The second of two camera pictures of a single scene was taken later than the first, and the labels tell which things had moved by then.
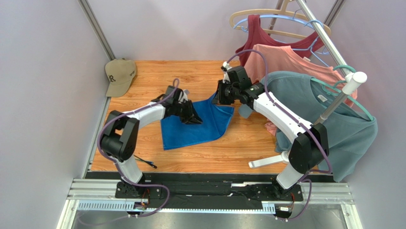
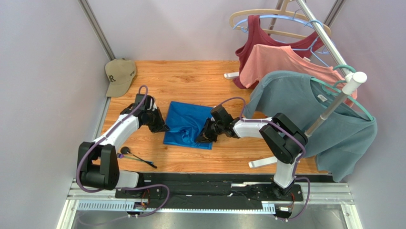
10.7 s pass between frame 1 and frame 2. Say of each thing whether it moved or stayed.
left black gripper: moved
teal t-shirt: stayed
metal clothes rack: stayed
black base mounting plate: stayed
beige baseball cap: stayed
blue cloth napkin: moved
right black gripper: moved
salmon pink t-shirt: stayed
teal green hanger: stayed
